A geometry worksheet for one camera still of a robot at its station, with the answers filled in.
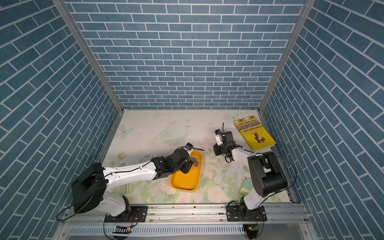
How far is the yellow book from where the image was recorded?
1.00 m

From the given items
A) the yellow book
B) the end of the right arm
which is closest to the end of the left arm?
the end of the right arm

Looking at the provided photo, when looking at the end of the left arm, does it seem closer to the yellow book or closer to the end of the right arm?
the end of the right arm
